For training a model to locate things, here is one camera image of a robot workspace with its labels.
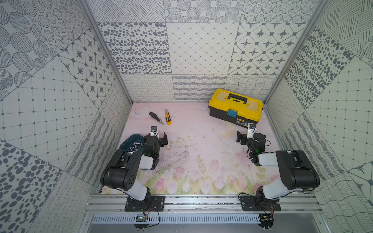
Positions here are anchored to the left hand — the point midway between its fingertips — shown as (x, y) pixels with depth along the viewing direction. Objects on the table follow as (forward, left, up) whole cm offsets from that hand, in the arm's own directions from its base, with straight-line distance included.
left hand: (156, 132), depth 93 cm
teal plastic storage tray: (-5, +14, -7) cm, 16 cm away
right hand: (+2, -59, -3) cm, 59 cm away
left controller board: (-45, +1, -11) cm, 46 cm away
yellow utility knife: (+19, -4, -7) cm, 21 cm away
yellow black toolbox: (+16, -52, +6) cm, 55 cm away
